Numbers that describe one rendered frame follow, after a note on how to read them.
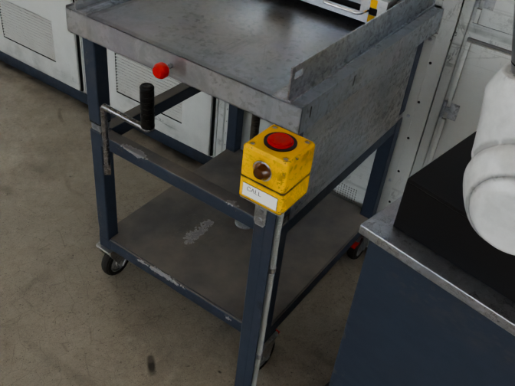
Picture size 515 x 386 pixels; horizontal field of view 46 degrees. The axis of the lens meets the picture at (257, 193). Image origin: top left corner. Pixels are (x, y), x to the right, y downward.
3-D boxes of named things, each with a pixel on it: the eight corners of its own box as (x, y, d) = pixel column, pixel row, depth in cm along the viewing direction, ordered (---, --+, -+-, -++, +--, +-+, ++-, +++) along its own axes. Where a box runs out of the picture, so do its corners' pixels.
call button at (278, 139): (283, 158, 89) (284, 149, 88) (260, 148, 91) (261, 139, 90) (297, 147, 92) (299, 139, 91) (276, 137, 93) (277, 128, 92)
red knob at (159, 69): (162, 83, 121) (162, 68, 119) (150, 77, 122) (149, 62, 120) (177, 75, 124) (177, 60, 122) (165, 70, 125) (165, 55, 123)
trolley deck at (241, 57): (298, 135, 113) (303, 107, 109) (67, 31, 138) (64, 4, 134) (437, 31, 159) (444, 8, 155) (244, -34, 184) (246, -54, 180)
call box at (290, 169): (279, 218, 92) (287, 164, 86) (237, 196, 95) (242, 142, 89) (307, 194, 98) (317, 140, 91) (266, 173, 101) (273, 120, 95)
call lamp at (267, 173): (265, 188, 89) (267, 170, 87) (247, 179, 90) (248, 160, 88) (270, 184, 90) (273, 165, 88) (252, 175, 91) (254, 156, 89)
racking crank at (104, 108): (100, 173, 151) (90, 63, 133) (109, 168, 153) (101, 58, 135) (149, 202, 144) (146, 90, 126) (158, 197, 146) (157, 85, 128)
